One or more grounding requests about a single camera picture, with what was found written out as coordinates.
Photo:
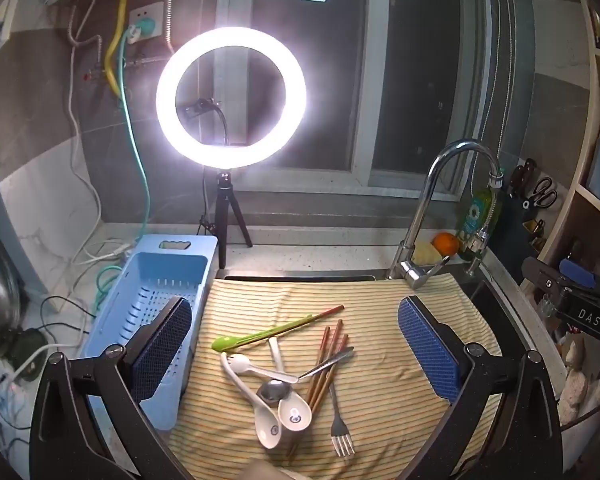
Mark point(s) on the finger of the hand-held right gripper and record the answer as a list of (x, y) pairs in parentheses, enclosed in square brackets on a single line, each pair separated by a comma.
[(577, 271)]

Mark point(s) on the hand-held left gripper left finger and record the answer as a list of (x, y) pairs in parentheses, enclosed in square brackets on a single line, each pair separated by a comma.
[(165, 350)]

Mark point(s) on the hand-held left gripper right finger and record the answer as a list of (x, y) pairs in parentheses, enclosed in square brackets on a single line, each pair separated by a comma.
[(427, 355)]

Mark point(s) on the wooden shelf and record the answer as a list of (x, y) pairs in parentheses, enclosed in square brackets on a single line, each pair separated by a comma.
[(577, 200)]

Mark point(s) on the striped yellow cloth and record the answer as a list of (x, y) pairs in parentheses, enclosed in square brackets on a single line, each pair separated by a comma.
[(380, 410)]

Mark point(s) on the small white spoon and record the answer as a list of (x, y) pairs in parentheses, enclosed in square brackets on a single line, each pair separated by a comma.
[(237, 361)]

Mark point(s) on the dark knife block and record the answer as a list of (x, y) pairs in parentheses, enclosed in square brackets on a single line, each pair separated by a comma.
[(522, 220)]

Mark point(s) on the white fluffy cloth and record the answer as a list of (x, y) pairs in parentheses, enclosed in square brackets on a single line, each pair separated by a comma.
[(585, 395)]

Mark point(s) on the blue plastic dish rack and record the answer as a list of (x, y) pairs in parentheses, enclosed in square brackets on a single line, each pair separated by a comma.
[(155, 270)]

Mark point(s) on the black scissors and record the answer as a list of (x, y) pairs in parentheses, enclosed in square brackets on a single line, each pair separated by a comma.
[(545, 192)]

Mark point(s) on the green plastic spoon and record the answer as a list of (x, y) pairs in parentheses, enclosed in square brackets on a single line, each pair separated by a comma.
[(260, 332)]

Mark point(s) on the yellow sponge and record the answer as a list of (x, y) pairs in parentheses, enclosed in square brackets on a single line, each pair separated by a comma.
[(425, 254)]

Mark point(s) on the orange fruit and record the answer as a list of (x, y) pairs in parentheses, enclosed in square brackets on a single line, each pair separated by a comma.
[(446, 244)]

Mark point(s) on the metal spoon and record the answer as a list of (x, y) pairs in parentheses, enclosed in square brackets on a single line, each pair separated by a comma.
[(272, 391)]

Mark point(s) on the metal fork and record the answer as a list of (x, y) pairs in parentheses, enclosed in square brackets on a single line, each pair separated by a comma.
[(341, 435)]

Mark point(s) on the green dish soap bottle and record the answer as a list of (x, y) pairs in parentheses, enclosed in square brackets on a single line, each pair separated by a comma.
[(472, 215)]

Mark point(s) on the white ceramic spoon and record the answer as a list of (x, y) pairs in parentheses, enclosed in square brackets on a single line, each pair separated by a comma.
[(265, 430), (295, 410)]

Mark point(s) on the black tripod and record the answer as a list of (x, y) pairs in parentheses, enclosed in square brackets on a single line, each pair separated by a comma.
[(222, 230)]

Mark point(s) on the chrome faucet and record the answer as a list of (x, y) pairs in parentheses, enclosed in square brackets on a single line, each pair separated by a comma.
[(420, 210)]

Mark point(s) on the black phone clamp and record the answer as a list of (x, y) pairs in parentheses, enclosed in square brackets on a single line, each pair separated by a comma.
[(202, 107)]

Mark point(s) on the window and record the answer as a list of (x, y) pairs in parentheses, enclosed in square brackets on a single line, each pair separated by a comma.
[(330, 60)]

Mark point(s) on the yellow gas pipe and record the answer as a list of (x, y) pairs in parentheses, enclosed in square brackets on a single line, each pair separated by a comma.
[(122, 20)]

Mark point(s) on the white wall socket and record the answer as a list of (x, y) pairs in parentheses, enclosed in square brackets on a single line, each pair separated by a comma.
[(152, 12)]

